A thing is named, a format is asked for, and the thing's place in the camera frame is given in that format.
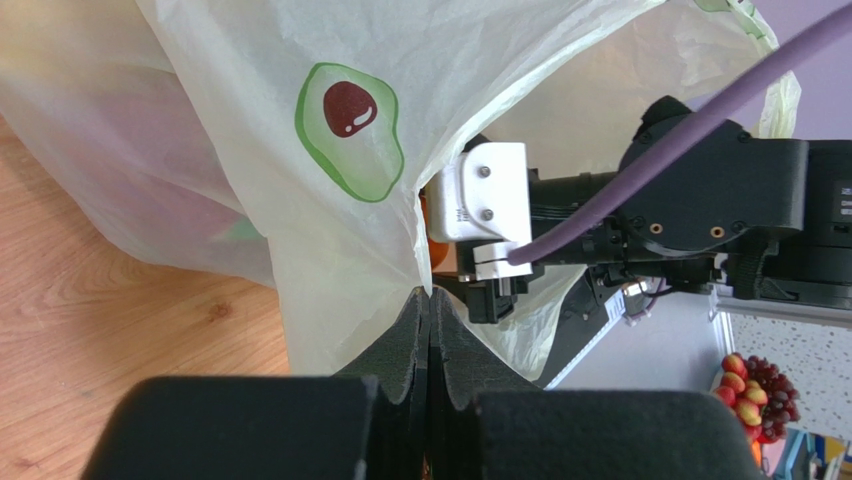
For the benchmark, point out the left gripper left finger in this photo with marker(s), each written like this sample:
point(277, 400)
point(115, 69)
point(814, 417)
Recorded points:
point(353, 424)

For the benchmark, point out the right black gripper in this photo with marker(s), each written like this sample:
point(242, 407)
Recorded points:
point(586, 220)

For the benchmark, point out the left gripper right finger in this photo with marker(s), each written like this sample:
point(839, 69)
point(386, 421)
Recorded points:
point(488, 422)

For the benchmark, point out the translucent yellow plastic bag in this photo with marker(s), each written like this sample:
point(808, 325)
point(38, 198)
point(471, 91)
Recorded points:
point(286, 142)

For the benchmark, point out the orange fake tangerine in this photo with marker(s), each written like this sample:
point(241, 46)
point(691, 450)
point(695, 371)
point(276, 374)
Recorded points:
point(437, 251)

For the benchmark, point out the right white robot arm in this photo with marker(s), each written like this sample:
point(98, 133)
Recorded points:
point(770, 218)

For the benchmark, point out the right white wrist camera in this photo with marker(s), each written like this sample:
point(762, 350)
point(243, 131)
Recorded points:
point(480, 204)

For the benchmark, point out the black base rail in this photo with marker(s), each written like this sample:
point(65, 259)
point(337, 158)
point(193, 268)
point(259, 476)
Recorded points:
point(587, 314)

